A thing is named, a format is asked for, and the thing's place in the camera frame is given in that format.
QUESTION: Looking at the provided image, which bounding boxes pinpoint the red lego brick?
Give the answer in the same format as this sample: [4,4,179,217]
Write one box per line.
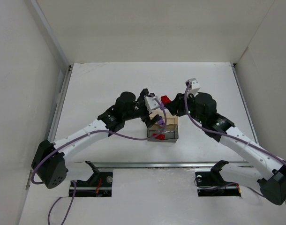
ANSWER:
[152,133,166,140]
[160,95,171,105]

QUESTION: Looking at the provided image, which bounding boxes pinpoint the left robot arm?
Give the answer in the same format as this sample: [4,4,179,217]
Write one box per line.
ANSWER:
[31,89,160,189]

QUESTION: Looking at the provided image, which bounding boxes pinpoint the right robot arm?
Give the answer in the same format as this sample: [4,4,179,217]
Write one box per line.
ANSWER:
[160,92,286,205]

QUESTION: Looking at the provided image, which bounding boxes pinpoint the orange transparent container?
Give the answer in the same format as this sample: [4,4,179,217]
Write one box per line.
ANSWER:
[150,111,178,128]

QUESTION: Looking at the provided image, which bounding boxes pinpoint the grey transparent container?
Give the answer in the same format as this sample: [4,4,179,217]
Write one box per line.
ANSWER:
[147,125,179,143]

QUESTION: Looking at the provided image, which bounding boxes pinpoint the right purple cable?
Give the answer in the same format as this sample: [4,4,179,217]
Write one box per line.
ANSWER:
[184,85,286,200]

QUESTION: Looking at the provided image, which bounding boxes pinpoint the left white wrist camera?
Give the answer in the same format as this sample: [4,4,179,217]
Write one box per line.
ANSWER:
[144,96,161,113]

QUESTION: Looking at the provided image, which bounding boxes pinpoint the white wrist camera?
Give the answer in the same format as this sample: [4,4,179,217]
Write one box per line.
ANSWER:
[185,78,201,96]
[144,96,161,113]

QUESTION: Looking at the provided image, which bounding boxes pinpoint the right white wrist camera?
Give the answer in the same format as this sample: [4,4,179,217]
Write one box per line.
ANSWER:
[185,78,201,96]

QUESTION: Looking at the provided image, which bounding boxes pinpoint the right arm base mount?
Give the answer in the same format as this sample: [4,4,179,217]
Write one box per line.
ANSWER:
[194,160,241,197]

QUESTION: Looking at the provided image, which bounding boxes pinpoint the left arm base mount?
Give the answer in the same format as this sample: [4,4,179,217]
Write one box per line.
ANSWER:
[67,161,113,197]

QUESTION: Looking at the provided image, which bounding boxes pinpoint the aluminium rail front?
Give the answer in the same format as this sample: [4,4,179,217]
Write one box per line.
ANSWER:
[70,162,254,170]

